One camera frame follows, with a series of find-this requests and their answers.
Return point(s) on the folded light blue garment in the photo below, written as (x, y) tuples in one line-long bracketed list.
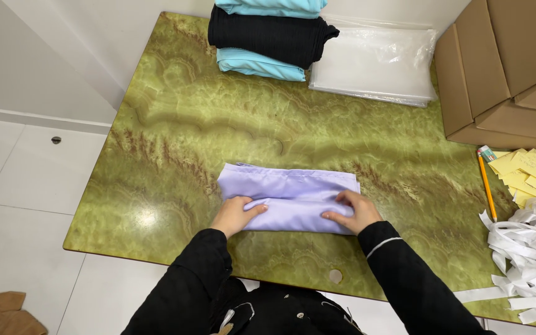
[(270, 5), (258, 65)]

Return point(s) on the person's right hand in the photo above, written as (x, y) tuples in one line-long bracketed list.
[(360, 215)]

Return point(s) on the folded black ribbed garment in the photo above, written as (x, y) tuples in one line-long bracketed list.
[(272, 37)]

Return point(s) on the white eraser with green sleeve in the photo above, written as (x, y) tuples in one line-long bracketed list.
[(487, 153)]

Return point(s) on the lilac garment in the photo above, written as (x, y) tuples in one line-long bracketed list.
[(291, 197)]

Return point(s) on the yellow pencil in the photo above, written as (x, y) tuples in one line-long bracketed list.
[(486, 186)]

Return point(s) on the brown cloth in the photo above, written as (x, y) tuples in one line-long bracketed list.
[(3, 316)]

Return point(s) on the person's left hand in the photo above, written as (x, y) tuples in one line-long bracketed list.
[(231, 217)]

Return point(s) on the person's black clothing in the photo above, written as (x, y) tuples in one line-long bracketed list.
[(286, 311)]

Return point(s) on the heap of white paper strips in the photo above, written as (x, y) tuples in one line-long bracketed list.
[(528, 260)]

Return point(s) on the pile of yellow paper notes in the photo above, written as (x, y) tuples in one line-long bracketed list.
[(533, 174)]

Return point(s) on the stack of brown cardboard boxes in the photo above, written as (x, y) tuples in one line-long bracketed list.
[(505, 70)]

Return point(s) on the stack of clear plastic bags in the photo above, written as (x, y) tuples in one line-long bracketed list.
[(375, 65)]

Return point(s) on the round metal floor stopper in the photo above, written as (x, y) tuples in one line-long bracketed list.
[(56, 140)]

